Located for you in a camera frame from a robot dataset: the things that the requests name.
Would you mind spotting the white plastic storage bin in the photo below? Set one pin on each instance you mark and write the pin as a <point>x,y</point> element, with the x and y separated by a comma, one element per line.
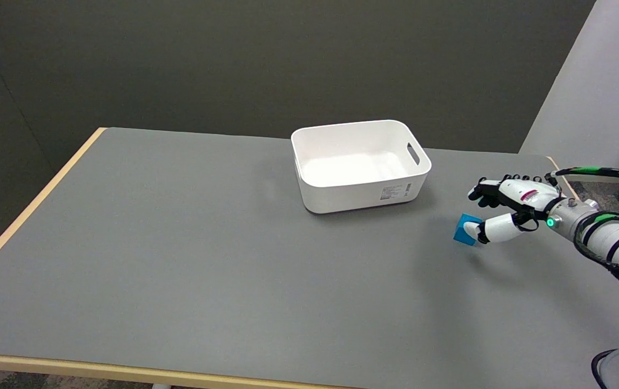
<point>361,167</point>

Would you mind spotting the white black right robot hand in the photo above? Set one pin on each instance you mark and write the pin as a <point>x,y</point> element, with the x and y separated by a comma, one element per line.
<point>520,192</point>

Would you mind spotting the blue wooden cube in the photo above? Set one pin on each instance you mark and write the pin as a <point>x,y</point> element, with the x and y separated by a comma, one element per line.
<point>462,228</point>

